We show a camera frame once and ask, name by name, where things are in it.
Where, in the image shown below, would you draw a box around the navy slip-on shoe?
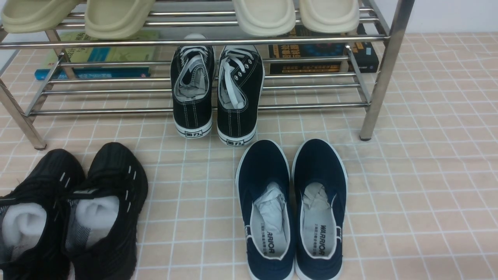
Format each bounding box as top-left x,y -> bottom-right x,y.
235,140 -> 296,280
291,139 -> 347,280

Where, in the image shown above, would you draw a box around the black knit sneaker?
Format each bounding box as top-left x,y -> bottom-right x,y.
0,149 -> 85,280
61,142 -> 148,280

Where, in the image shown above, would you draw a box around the steel shoe rack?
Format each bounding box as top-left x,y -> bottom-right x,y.
1,0 -> 414,151

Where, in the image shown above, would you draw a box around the black canvas lace-up shoe right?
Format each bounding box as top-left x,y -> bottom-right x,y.
217,45 -> 265,147

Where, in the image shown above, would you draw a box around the black canvas lace-up shoe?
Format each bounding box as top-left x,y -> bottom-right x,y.
217,45 -> 265,147
170,45 -> 216,139

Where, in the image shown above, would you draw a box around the black canvas lace-up shoe left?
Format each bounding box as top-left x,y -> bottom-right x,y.
170,45 -> 216,139

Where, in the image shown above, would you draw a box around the cream slipper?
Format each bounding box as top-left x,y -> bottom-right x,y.
84,0 -> 156,39
232,0 -> 296,37
299,0 -> 360,33
1,0 -> 81,33

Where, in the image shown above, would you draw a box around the blue book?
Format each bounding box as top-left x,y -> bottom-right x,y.
34,66 -> 151,81

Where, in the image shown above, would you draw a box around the black book stack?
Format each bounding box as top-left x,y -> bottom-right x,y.
268,42 -> 379,75

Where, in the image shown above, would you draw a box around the cream slipper far right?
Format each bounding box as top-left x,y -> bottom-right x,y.
299,0 -> 360,33

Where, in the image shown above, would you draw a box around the green yellow book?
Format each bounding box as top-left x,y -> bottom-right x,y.
40,30 -> 160,70

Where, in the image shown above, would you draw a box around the cream slipper far left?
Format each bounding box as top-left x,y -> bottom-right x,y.
1,0 -> 81,33

